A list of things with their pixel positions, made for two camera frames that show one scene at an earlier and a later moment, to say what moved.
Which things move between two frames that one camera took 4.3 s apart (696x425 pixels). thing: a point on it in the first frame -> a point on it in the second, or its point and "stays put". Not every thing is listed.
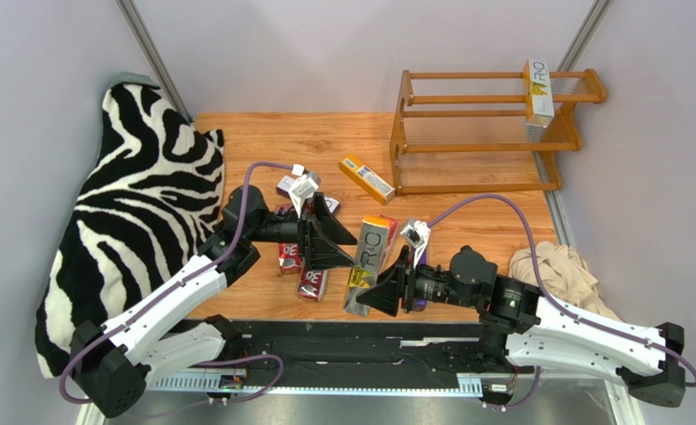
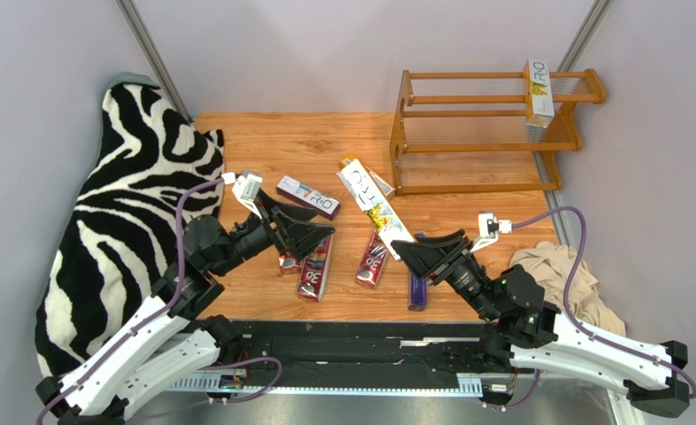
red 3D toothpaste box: x=390 y=241 -> x=373 y=262
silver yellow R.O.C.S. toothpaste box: x=373 y=235 -> x=382 y=216
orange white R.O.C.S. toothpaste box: x=537 y=93 stays put
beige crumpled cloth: x=563 y=276 stays put
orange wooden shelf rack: x=467 y=131 stays put
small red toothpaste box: x=290 y=260 stays put
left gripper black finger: x=324 y=254 -> x=302 y=237
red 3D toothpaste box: x=312 y=283 stays put
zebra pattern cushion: x=149 y=203 stays put
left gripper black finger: x=328 y=224 -> x=290 y=212
